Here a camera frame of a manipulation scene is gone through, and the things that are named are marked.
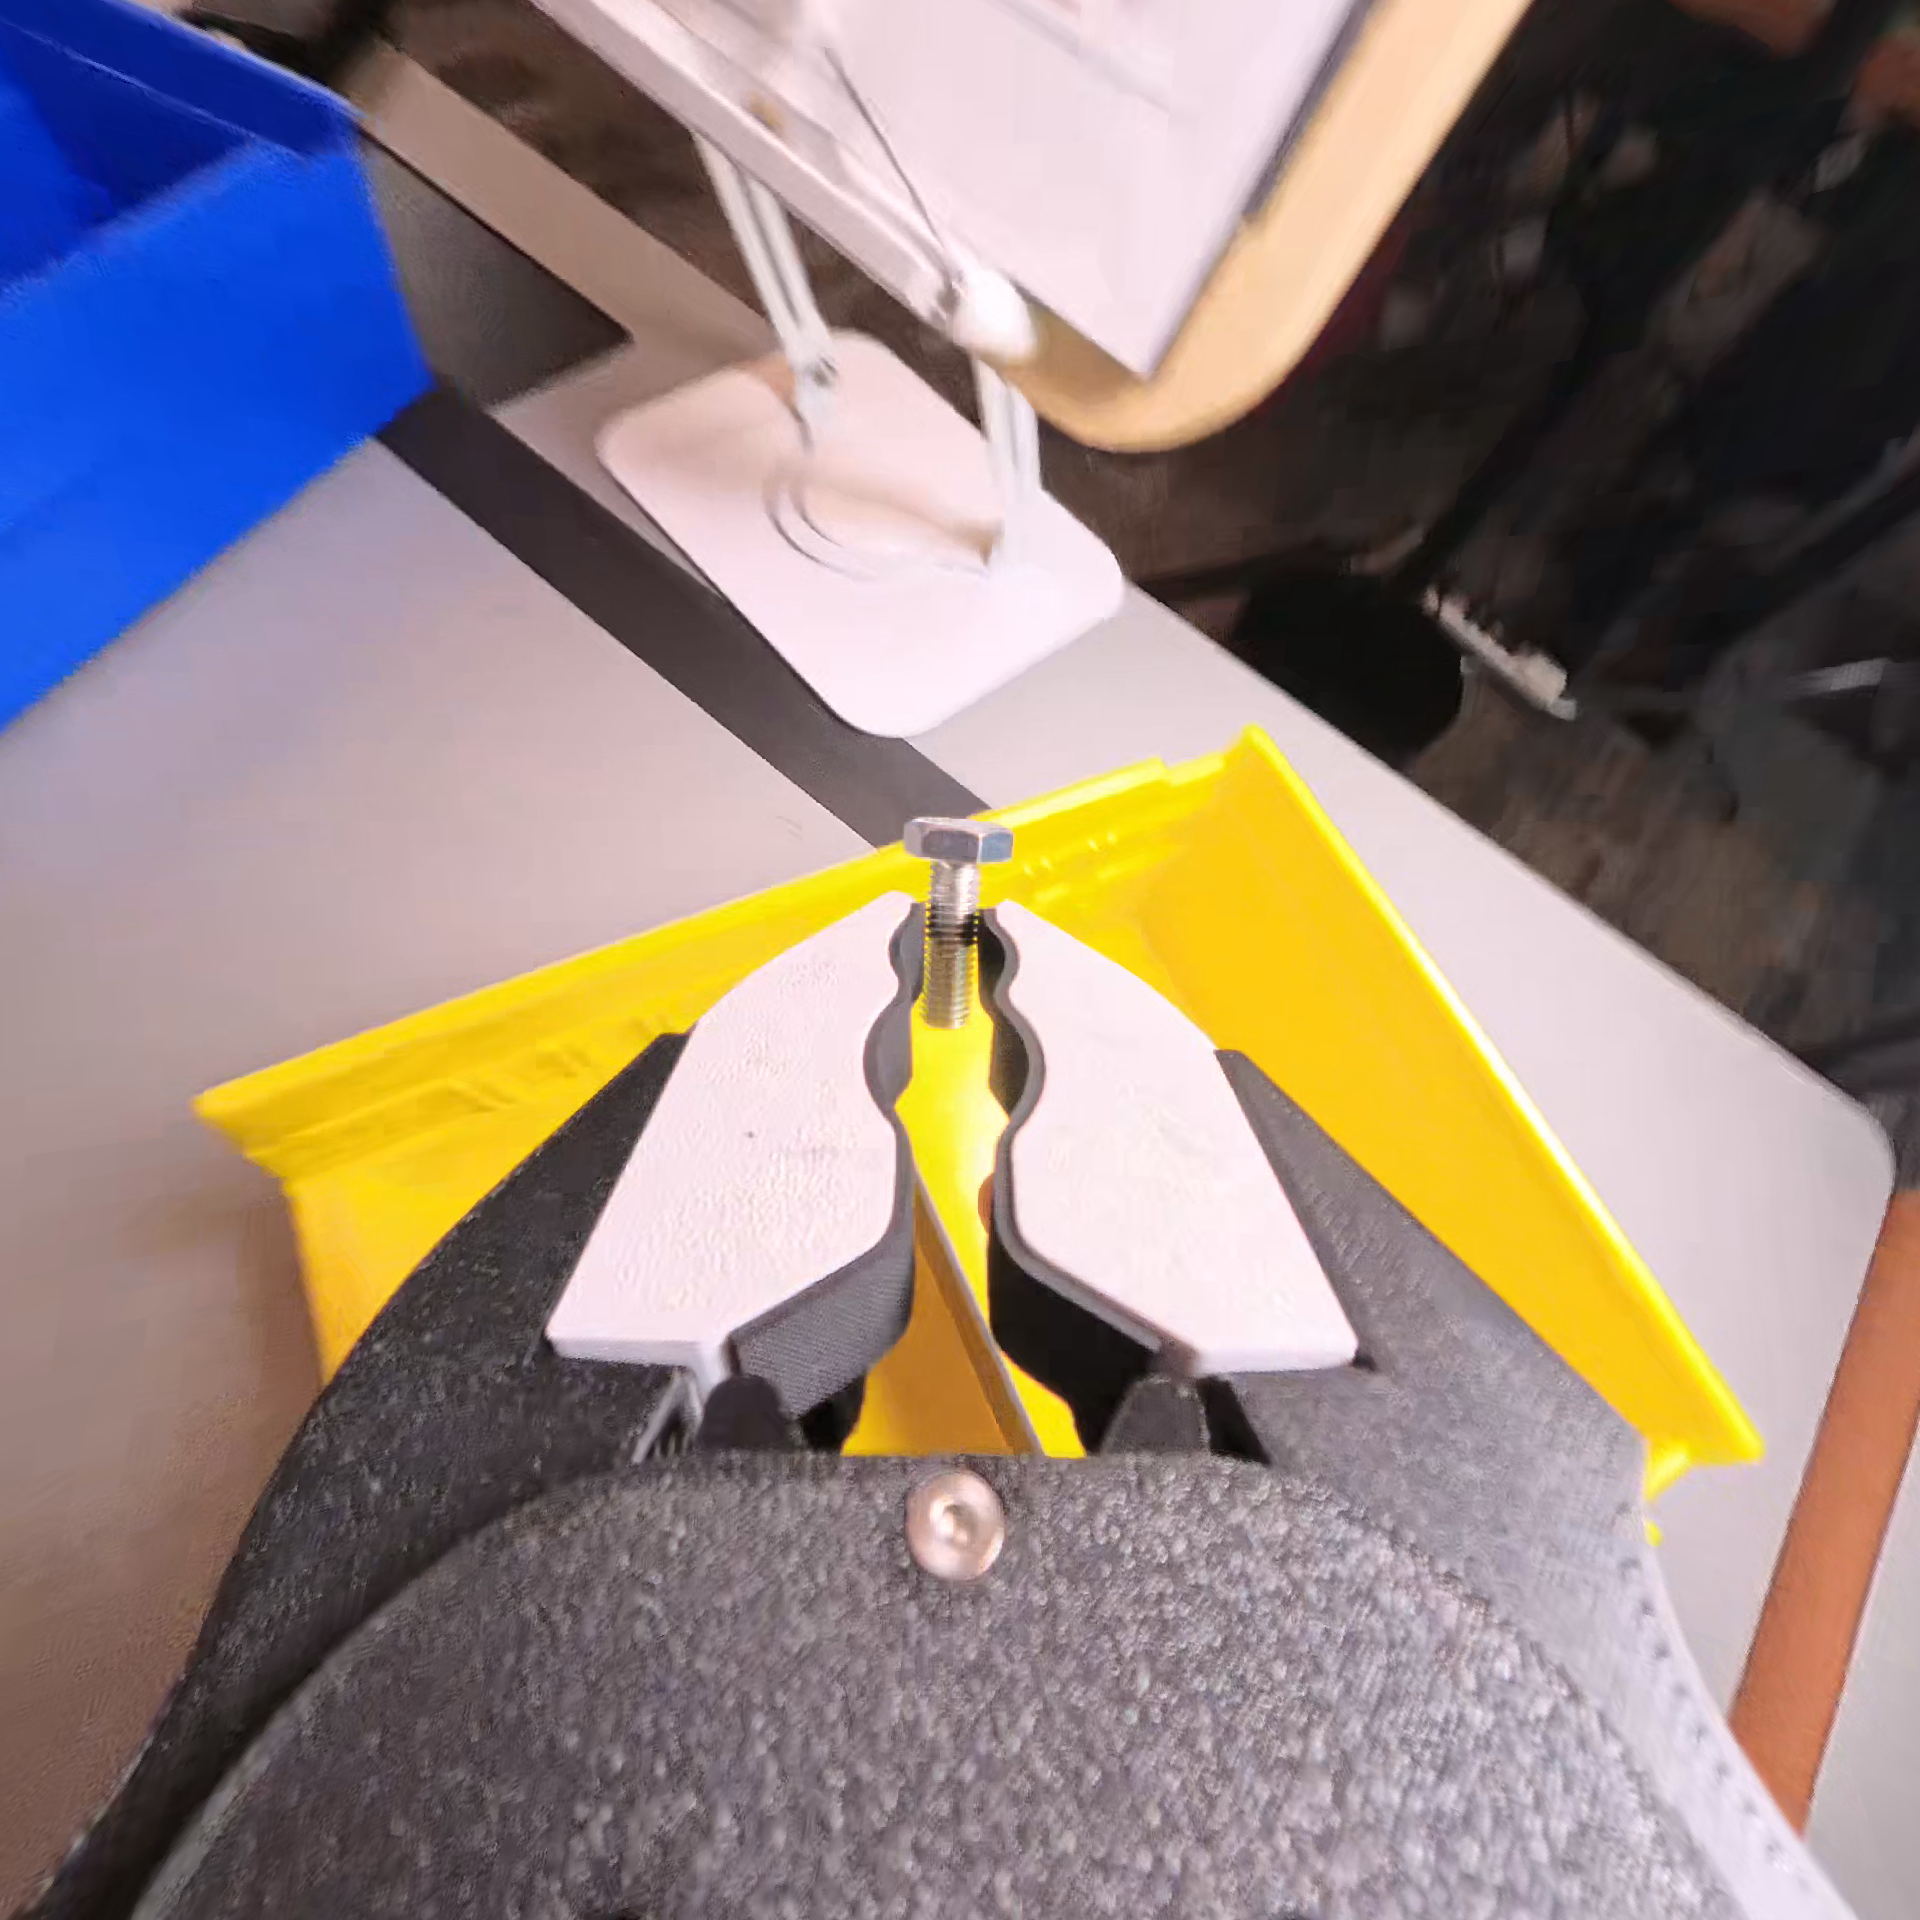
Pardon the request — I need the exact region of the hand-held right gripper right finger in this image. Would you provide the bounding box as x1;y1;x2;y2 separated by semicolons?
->
983;901;1361;1430

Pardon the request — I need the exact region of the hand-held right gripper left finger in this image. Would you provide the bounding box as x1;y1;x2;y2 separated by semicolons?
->
544;889;919;1425

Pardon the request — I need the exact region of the yellow storage bin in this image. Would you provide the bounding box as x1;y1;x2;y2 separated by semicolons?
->
191;723;1764;1546

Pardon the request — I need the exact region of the silver hex bolt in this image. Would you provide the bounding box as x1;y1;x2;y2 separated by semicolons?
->
903;816;1014;1030

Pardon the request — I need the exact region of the blue storage bin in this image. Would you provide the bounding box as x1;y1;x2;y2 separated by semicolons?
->
0;0;438;736

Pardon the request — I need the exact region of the white stand base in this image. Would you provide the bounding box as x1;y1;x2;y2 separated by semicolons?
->
595;334;1126;738

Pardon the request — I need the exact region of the beige panel stand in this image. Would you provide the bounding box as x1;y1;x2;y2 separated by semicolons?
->
532;0;1534;574

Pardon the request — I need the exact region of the printed instruction sheet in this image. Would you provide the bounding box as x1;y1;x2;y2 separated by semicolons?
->
555;0;1371;378

